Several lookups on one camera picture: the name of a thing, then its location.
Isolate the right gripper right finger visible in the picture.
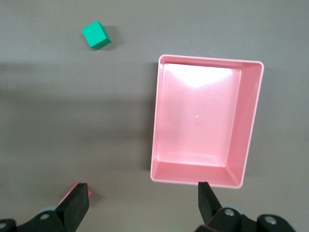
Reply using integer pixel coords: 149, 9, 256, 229
194, 181, 297, 232

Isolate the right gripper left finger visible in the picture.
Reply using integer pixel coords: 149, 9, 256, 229
0, 183, 91, 232

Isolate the pink foam cube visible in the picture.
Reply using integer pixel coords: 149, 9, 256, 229
58, 182, 93, 206

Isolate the brown table mat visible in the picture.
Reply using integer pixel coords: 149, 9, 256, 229
0, 0, 309, 232

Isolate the pink plastic bin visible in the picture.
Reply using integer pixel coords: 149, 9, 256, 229
150, 54, 265, 189

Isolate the green foam cube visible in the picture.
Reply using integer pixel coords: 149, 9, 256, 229
81, 20, 112, 51

